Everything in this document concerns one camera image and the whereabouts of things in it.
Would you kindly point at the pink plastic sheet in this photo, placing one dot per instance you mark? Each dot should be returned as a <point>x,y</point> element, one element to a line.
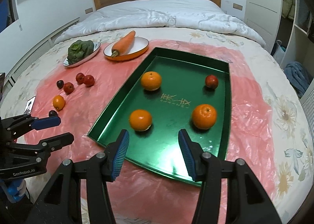
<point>245,116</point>

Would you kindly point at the orange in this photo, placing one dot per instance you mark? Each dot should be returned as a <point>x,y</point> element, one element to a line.
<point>58,102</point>
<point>204,116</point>
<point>140,120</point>
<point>151,80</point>

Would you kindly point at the small red apple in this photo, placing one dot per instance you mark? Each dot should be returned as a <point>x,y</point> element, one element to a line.
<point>68,87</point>
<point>211,81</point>
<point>80,77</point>
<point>89,80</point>

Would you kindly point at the blue towel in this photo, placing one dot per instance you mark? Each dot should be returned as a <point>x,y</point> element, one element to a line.
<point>296,77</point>

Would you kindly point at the beige wall socket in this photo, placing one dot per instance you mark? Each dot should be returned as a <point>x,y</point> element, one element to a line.
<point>88,10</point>
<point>237,6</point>

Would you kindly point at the green rectangular tray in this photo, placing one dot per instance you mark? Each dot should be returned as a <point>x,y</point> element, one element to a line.
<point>169,126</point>

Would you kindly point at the white slatted radiator cover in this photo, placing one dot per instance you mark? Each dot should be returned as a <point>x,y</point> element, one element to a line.
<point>36,45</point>

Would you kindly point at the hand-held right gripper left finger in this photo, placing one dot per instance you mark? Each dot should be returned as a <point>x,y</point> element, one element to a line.
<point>120,157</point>

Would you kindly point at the white slatted panel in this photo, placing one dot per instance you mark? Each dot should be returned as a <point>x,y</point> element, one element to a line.
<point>309,111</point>

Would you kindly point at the dark green leafy vegetable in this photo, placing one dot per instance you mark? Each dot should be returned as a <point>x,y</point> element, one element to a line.
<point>79,51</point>

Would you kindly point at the carrot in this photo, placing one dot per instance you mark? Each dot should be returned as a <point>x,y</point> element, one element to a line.
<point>124,41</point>

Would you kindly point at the white bag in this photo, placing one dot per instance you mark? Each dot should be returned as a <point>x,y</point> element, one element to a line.
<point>278,52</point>

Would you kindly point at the dark purple plum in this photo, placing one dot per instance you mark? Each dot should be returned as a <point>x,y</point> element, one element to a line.
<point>59,83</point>
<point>52,113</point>

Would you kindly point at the white open closet shelf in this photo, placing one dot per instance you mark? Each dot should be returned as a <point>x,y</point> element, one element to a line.
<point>294,47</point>

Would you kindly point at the white plate with dark rim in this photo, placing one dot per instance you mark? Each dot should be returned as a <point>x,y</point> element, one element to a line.
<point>84,60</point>

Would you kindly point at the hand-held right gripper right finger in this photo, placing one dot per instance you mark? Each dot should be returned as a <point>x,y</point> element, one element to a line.
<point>187,155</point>

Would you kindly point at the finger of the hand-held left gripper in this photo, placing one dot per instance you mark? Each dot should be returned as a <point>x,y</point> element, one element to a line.
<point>58,140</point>
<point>46,122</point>

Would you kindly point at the smartphone with red case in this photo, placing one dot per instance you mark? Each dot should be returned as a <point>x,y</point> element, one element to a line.
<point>29,105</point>

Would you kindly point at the window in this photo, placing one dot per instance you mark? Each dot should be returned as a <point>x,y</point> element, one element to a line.
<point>5,13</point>

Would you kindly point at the white duvet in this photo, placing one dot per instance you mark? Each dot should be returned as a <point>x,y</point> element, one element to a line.
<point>147,15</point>

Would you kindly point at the orange enamel plate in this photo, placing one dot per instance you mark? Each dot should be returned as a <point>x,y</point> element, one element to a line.
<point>139,46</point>

